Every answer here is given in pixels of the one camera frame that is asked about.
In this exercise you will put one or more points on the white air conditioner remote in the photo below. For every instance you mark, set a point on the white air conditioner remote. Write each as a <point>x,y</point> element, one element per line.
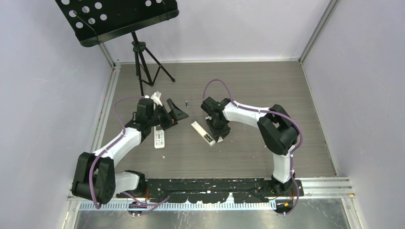
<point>159,137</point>

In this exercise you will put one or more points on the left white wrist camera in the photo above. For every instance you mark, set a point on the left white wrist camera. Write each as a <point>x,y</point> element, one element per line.
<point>156,99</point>

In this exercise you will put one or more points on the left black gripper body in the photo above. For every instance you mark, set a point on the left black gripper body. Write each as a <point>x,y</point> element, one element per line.
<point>165,120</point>

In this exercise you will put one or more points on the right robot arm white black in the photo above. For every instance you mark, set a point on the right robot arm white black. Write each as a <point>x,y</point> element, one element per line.
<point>277,129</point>

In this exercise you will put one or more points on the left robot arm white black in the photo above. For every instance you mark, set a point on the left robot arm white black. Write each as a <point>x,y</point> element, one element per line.
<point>95,178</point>

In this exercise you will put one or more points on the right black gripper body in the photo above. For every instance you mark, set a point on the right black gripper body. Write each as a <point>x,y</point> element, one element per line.
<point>218,128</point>

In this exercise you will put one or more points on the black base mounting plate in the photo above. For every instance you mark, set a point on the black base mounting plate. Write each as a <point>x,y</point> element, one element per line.
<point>214,190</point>

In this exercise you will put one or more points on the long white remote control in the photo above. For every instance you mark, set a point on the long white remote control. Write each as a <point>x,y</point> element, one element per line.
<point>204,134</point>

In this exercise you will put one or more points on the black music stand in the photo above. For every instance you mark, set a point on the black music stand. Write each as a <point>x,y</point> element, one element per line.
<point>97,21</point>

